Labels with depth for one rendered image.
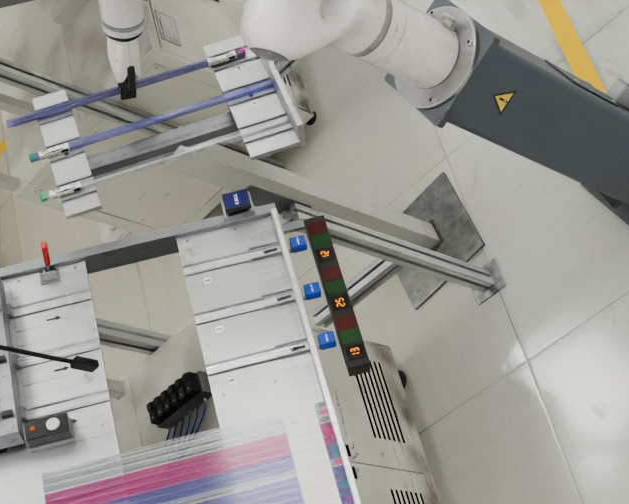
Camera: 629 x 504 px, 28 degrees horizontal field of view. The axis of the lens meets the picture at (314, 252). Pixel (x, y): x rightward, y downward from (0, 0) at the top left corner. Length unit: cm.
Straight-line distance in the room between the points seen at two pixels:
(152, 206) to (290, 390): 149
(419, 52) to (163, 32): 119
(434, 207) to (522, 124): 81
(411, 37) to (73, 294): 80
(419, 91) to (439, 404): 99
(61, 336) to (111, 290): 178
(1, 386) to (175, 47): 123
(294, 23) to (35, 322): 80
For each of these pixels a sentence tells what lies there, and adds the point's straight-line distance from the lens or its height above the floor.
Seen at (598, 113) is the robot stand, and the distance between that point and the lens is 248.
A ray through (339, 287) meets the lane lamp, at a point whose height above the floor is 65.
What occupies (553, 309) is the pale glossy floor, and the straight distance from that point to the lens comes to 285.
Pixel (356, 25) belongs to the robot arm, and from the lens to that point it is 206.
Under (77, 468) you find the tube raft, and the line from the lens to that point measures 224.
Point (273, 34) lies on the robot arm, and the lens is 197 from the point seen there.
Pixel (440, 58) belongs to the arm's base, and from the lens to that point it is 220.
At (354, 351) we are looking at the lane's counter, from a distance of 229.
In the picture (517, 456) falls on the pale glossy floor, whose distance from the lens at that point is 285.
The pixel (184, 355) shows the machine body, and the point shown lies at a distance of 273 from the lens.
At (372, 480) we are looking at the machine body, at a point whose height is 28.
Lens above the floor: 226
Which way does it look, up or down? 41 degrees down
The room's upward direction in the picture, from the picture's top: 72 degrees counter-clockwise
